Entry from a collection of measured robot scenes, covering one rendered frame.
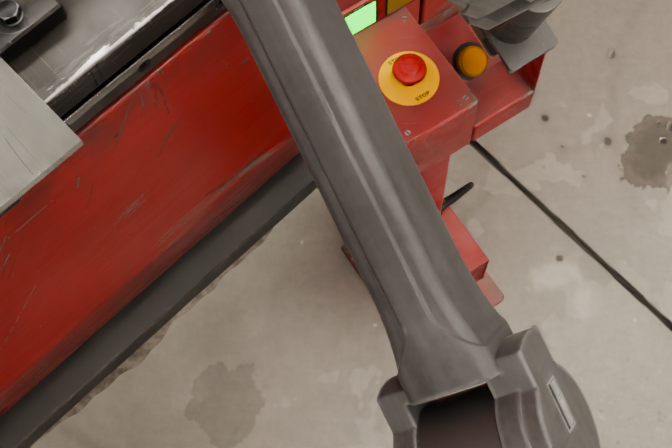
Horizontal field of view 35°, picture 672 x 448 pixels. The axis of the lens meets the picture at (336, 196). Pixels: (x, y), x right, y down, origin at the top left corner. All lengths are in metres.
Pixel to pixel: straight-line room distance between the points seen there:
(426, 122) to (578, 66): 0.99
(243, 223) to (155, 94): 0.69
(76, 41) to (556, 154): 1.14
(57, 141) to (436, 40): 0.52
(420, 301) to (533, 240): 1.43
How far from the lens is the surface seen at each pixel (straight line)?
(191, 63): 1.36
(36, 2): 1.24
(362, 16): 1.27
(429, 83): 1.27
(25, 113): 1.06
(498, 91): 1.36
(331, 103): 0.62
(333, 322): 1.97
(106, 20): 1.24
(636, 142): 2.16
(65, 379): 1.97
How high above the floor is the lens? 1.90
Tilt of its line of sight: 68 degrees down
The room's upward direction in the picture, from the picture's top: 5 degrees counter-clockwise
